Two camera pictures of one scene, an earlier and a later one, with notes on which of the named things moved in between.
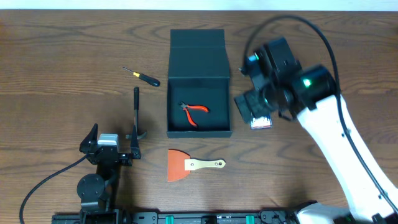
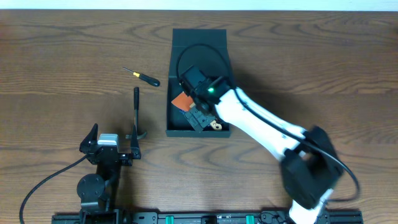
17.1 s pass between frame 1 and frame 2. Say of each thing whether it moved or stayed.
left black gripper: stayed
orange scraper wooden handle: moved
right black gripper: moved
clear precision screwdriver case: moved
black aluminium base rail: stayed
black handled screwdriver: stayed
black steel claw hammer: stayed
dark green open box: stayed
